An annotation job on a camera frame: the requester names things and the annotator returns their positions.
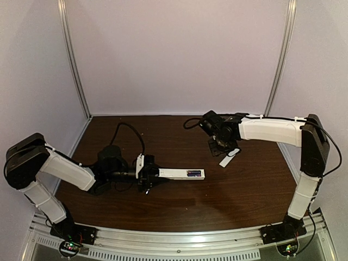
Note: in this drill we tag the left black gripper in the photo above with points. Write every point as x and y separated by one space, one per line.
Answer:
148 176

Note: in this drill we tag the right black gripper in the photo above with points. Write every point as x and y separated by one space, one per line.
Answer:
217 148

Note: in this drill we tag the white remote back cover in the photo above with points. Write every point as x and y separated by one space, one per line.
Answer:
229 156

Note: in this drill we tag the white remote control body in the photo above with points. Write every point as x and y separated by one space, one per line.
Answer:
178 174

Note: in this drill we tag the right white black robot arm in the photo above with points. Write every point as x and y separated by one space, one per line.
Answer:
303 144

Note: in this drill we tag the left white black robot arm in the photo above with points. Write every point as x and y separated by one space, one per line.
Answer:
33 155

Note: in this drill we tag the purple battery left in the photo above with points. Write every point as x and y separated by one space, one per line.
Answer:
194 172

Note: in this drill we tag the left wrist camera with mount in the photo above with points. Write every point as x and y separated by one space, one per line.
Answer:
139 165

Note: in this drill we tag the perforated white cable duct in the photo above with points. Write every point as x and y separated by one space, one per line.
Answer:
47 249

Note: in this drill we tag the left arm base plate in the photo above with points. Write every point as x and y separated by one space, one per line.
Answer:
73 232

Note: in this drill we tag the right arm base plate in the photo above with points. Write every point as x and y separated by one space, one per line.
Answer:
280 232

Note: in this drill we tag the aluminium front rail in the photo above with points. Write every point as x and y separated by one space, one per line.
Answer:
216 242

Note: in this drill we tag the right aluminium frame post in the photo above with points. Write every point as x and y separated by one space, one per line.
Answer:
285 45

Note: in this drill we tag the aluminium frame post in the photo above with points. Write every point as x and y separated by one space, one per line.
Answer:
285 45
71 57

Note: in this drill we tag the left aluminium frame post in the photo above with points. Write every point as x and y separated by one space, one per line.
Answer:
71 57

